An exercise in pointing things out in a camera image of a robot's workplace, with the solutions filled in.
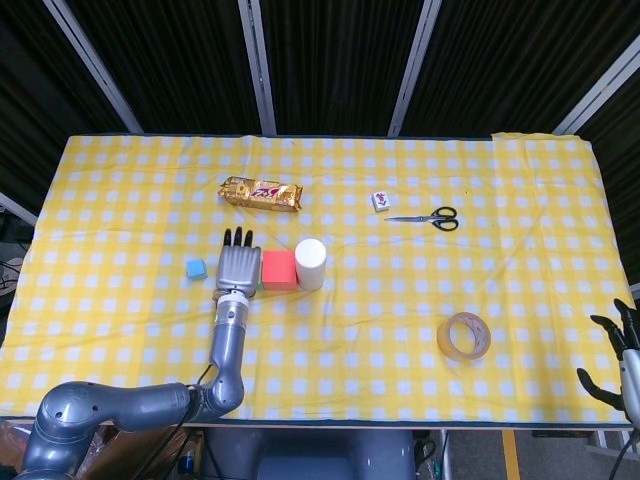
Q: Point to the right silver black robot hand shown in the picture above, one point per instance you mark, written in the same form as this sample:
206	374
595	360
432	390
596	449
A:
630	370

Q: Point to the yellow white checkered tablecloth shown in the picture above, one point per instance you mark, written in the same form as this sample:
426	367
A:
350	325

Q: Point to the gold snack packet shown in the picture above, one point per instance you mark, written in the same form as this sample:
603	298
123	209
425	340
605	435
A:
260	194

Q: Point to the clear packing tape roll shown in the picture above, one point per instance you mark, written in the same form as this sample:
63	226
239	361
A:
445	346

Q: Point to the brown cardboard box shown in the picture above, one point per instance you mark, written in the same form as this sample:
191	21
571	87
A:
125	452

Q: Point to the white cylindrical bottle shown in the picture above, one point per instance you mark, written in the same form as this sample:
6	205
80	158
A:
310	260

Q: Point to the small blue cube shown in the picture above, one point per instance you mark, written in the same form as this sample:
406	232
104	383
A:
196	269

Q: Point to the large red cube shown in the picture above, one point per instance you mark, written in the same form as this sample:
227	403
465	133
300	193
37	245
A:
277	270

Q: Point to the white mahjong tile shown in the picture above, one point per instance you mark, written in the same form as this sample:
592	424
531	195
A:
380	201

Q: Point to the white metal frame post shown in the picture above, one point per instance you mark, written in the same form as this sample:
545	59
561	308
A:
412	70
95	70
595	92
257	70

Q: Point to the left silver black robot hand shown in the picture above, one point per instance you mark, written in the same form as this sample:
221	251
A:
239	267

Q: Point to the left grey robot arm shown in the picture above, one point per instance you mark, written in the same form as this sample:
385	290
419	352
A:
227	340

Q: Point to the white metal frame bar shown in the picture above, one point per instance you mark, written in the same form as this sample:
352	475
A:
17	205

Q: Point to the black curtain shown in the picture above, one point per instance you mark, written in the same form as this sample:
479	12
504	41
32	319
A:
340	50

